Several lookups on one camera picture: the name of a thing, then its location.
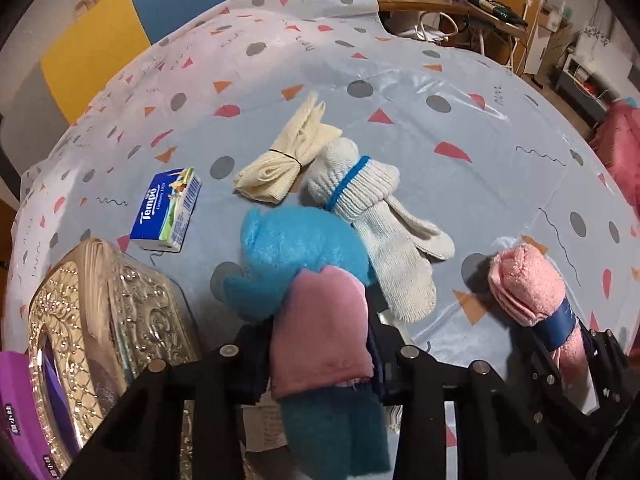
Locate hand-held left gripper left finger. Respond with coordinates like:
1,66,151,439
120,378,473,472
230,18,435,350
65,325,273,480

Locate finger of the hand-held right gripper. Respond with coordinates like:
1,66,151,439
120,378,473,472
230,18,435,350
580,327,632,396
522,327,571,401

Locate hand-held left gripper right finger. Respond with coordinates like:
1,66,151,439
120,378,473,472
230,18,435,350
367,320,576,480

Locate pink towel blue band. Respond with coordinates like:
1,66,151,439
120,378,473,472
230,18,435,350
487,246,591,392

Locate white knit glove pair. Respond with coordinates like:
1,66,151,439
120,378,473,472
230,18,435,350
306,137,457,325

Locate blue pocket tissue pack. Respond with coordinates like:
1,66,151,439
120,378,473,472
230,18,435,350
129,167,203,252

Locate beige cloth bundle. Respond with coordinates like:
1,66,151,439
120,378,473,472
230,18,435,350
233,91,345,207

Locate ornate silver tissue box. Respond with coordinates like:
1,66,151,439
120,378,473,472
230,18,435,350
27,237,201,480

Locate pink red blanket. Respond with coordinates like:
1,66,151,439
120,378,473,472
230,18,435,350
590,100,640,201

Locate purple carton box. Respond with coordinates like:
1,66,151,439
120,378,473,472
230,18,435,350
0,350,76,480

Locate patterned white tablecloth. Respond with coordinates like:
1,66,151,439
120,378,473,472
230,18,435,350
7,0,640,480

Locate grey yellow blue chair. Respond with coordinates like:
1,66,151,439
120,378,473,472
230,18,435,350
15,0,266,126

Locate wooden desk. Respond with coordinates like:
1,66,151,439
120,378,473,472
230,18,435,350
375,0,531,38

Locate green black hand tool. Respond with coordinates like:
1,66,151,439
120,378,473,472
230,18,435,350
462,0,529,28

